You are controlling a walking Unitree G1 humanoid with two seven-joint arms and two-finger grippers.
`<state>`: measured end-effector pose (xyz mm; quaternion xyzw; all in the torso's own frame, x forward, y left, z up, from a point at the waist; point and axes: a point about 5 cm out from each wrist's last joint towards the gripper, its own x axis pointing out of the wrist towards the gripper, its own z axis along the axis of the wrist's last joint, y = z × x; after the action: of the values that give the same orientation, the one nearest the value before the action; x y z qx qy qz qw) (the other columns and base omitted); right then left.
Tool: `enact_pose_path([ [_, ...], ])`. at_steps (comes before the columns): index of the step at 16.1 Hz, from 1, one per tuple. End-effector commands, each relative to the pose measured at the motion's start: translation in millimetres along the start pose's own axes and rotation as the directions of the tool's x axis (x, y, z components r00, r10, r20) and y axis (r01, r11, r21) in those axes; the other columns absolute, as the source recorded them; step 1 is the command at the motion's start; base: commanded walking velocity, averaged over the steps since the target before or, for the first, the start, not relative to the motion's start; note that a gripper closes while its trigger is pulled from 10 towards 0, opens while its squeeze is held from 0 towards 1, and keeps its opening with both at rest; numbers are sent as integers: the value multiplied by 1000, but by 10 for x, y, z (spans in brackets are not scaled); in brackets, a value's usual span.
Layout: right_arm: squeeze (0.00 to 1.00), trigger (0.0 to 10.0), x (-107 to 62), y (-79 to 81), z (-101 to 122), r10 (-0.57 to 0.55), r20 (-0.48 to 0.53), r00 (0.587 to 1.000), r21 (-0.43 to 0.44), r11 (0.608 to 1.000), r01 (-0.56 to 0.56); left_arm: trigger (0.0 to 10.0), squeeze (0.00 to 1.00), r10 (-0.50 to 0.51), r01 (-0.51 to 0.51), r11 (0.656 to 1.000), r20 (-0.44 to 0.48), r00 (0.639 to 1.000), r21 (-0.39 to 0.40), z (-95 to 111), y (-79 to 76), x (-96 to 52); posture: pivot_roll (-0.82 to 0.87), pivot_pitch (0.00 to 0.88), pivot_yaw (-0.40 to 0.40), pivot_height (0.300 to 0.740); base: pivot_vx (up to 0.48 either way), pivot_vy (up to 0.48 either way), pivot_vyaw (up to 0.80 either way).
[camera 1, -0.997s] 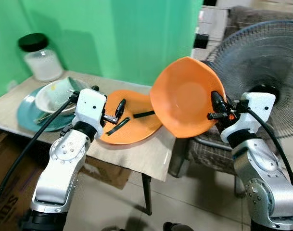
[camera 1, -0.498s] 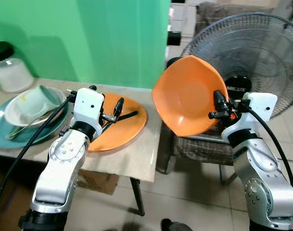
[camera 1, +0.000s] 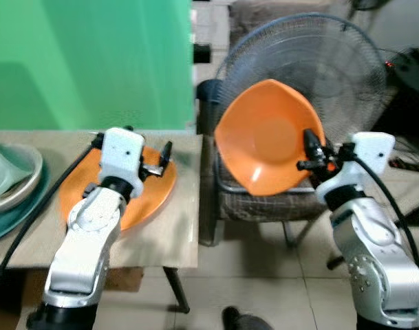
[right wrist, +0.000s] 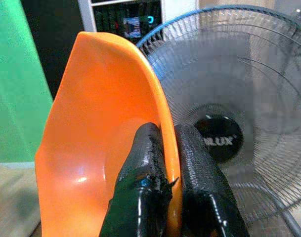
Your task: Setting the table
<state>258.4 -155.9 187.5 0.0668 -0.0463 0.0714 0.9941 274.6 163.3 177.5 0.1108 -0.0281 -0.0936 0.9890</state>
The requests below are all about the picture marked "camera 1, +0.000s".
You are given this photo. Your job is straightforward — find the square orange bowl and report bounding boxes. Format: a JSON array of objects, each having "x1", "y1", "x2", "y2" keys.
[{"x1": 214, "y1": 78, "x2": 326, "y2": 197}]

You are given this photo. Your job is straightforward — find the round orange plate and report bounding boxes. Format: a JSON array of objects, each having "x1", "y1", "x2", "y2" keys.
[{"x1": 58, "y1": 143, "x2": 178, "y2": 233}]

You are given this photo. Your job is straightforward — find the brown plaid chair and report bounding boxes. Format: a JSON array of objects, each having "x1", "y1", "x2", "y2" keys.
[{"x1": 199, "y1": 0, "x2": 375, "y2": 248}]

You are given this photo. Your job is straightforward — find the dark blue bin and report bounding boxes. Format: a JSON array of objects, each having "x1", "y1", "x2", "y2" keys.
[{"x1": 196, "y1": 79, "x2": 224, "y2": 135}]

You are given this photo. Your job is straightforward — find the power strip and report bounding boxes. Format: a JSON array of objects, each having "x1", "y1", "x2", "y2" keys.
[{"x1": 387, "y1": 156, "x2": 419, "y2": 172}]

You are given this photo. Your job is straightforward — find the wooden table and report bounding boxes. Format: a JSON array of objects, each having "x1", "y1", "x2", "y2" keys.
[{"x1": 0, "y1": 130, "x2": 204, "y2": 314}]

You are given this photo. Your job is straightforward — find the small black device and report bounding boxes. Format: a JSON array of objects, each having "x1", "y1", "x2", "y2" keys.
[{"x1": 193, "y1": 43, "x2": 212, "y2": 65}]

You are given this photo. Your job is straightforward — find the black bag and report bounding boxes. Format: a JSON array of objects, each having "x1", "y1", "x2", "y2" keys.
[{"x1": 384, "y1": 47, "x2": 419, "y2": 140}]

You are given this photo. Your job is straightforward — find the cardboard box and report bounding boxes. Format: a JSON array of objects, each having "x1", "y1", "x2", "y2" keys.
[{"x1": 102, "y1": 266, "x2": 145, "y2": 294}]

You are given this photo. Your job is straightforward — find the green backdrop screen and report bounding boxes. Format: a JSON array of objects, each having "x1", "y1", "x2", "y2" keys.
[{"x1": 0, "y1": 0, "x2": 196, "y2": 131}]

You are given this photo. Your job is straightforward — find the pale green plate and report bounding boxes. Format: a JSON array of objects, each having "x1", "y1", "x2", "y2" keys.
[{"x1": 0, "y1": 141, "x2": 44, "y2": 215}]

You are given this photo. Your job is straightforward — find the teal plate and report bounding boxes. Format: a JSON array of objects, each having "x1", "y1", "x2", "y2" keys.
[{"x1": 0, "y1": 162, "x2": 52, "y2": 245}]

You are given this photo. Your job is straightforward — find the black robot foot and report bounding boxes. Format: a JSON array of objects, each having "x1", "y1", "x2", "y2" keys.
[{"x1": 221, "y1": 306, "x2": 266, "y2": 330}]

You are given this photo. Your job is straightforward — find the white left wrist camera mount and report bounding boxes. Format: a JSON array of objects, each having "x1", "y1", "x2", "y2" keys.
[{"x1": 98, "y1": 126, "x2": 146, "y2": 198}]

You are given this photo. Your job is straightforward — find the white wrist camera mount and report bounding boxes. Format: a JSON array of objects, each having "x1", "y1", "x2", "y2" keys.
[
  {"x1": 98, "y1": 126, "x2": 146, "y2": 198},
  {"x1": 349, "y1": 131, "x2": 396, "y2": 177}
]

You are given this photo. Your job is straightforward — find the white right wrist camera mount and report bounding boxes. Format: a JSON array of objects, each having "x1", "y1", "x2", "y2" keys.
[{"x1": 349, "y1": 131, "x2": 396, "y2": 177}]

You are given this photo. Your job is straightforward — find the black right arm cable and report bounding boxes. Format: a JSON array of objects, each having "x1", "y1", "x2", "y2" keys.
[{"x1": 353, "y1": 157, "x2": 419, "y2": 291}]

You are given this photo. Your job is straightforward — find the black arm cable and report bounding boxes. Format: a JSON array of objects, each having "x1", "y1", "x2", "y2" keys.
[
  {"x1": 0, "y1": 133, "x2": 105, "y2": 311},
  {"x1": 353, "y1": 157, "x2": 419, "y2": 291}
]

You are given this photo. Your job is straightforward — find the standing fan with wire grille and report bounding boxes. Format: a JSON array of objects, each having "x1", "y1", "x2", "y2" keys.
[{"x1": 215, "y1": 12, "x2": 389, "y2": 149}]

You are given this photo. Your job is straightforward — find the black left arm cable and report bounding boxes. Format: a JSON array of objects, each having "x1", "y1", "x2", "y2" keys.
[{"x1": 0, "y1": 133, "x2": 105, "y2": 311}]

